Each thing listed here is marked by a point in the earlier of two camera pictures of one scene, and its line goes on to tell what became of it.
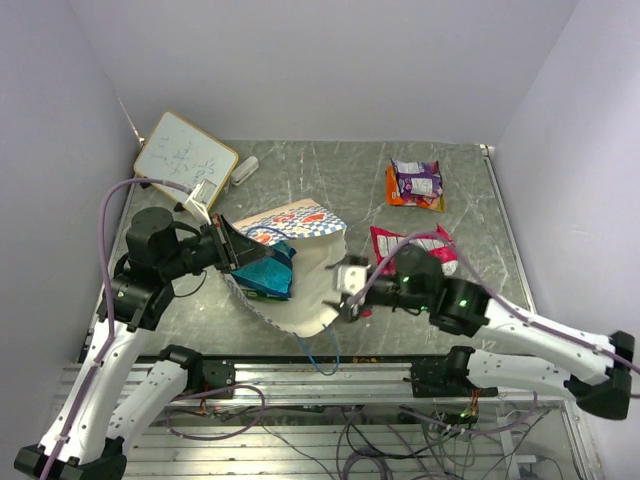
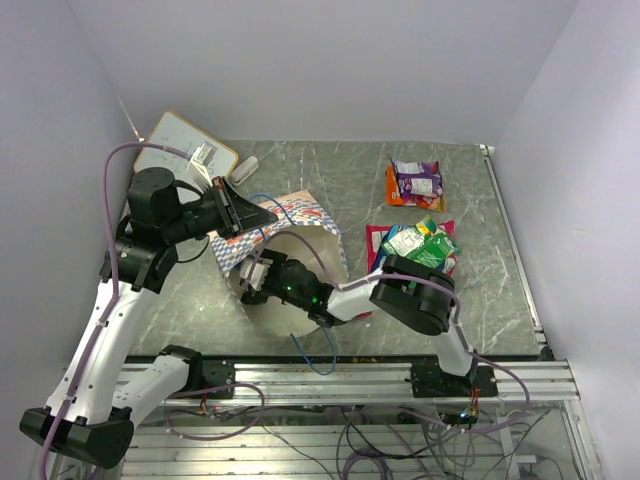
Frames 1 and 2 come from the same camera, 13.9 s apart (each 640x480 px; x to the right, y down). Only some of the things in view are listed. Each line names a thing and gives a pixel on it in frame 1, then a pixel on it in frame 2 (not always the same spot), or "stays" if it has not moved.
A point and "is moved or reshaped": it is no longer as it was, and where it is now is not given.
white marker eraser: x=244 y=170 stays
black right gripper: x=351 y=313 -> x=261 y=296
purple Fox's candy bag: x=418 y=179 stays
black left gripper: x=232 y=248 -> x=236 y=214
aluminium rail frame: x=347 y=418 stays
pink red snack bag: x=386 y=243 is moved or reshaped
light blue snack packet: x=269 y=276 is moved or reshaped
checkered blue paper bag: x=319 y=241 is moved or reshaped
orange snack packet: x=395 y=197 stays
